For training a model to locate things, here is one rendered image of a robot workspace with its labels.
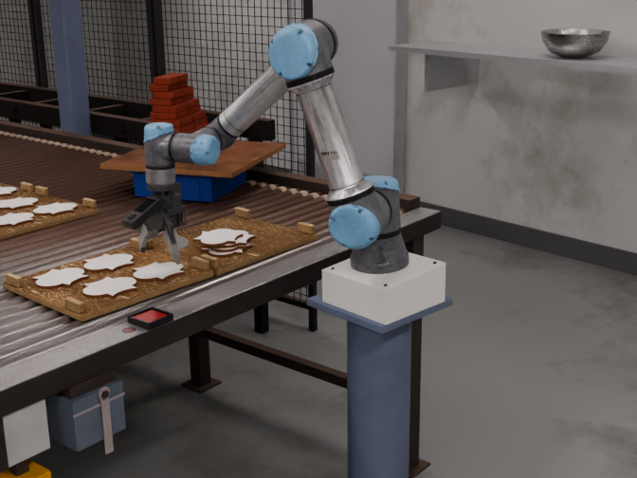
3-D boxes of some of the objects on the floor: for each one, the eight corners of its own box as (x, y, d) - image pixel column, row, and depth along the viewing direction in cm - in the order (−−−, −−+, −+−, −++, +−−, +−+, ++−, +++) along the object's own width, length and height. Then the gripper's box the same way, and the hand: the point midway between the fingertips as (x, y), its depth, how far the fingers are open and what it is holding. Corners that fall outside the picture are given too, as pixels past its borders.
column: (470, 579, 266) (482, 298, 240) (380, 646, 242) (382, 340, 216) (374, 523, 293) (376, 264, 267) (284, 578, 268) (276, 298, 242)
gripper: (201, 186, 234) (203, 261, 240) (152, 174, 247) (155, 246, 252) (174, 192, 228) (177, 268, 234) (125, 179, 241) (130, 252, 246)
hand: (157, 259), depth 241 cm, fingers open, 14 cm apart
